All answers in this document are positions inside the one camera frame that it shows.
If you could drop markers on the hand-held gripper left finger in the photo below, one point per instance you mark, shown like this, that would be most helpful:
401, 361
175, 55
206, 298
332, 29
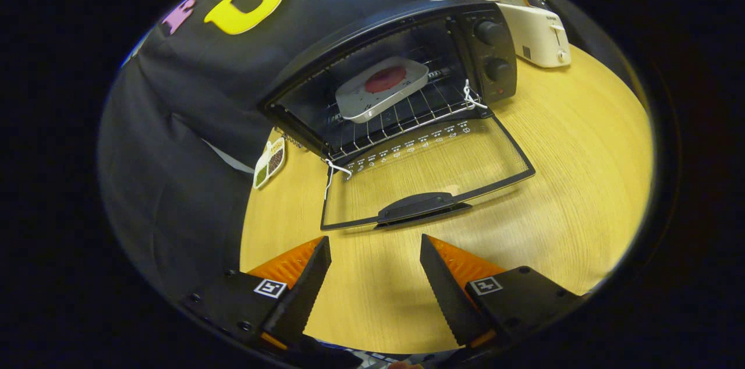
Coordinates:
302, 299

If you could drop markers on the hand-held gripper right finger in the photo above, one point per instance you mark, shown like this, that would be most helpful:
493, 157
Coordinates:
445, 293

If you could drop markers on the white square plate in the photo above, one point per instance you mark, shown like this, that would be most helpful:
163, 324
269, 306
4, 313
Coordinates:
361, 102

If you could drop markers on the pink ham slice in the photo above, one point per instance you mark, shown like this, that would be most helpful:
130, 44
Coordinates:
385, 79

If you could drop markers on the black toaster oven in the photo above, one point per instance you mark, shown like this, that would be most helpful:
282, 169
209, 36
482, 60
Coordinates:
492, 52

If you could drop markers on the white bread toaster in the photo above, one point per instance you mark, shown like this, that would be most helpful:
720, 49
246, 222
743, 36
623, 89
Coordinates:
535, 37

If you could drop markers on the divided dish with beans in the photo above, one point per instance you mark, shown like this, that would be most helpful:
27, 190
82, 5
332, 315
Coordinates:
270, 162

